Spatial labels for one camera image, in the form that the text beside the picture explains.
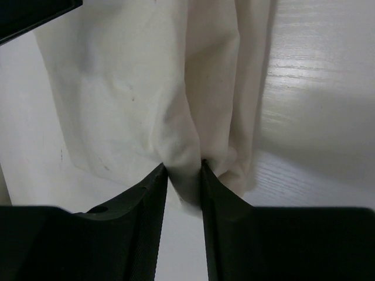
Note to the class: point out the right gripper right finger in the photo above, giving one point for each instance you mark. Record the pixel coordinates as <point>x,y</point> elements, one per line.
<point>244,242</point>

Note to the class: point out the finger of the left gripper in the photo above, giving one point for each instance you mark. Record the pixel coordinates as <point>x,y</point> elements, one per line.
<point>21,16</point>

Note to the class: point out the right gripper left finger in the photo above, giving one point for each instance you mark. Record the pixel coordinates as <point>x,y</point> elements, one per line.
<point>116,240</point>

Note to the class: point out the white t shirt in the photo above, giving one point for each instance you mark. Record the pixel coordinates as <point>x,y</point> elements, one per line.
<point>142,83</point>

